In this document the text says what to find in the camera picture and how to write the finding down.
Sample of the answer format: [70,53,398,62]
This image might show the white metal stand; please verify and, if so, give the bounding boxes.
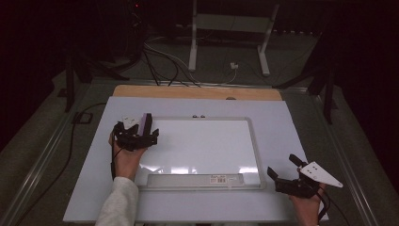
[187,0,280,77]

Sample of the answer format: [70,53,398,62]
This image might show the black floor cables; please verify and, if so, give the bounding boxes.
[142,41,201,89]

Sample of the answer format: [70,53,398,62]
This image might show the white sheet table cover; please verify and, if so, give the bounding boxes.
[62,95,329,224]

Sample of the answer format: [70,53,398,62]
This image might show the black square floor plate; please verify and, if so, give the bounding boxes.
[72,111,94,124]

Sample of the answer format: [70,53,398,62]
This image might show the silver framed whiteboard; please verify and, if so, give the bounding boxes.
[133,116,267,192]

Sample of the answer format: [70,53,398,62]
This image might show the left hand-held gripper cable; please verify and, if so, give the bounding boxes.
[13,102,126,226]

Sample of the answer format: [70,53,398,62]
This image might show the person's left hand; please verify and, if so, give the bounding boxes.
[107,131,149,183]

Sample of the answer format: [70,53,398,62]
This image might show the hand-held gripper cable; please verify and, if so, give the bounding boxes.
[13,102,126,226]
[314,186,352,226]

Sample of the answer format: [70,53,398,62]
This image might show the white plug with cable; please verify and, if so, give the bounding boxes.
[200,61,240,87]

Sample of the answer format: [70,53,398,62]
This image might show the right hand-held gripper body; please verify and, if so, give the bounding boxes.
[274,160,344,200]

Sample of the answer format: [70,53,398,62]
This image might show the black tripod stand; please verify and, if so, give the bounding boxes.
[63,51,130,113]
[272,60,339,125]

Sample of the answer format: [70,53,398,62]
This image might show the right hand-held gripper cable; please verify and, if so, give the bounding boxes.
[314,186,352,226]

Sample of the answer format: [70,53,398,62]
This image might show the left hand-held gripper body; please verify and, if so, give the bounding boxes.
[112,115,159,153]

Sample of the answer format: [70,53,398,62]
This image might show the person's right hand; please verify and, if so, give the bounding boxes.
[288,183,327,226]

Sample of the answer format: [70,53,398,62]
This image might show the purple and black whiteboard eraser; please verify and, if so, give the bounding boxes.
[137,112,154,139]

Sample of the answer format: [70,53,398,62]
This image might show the metal floor rail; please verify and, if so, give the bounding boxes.
[309,90,381,226]
[0,79,95,226]

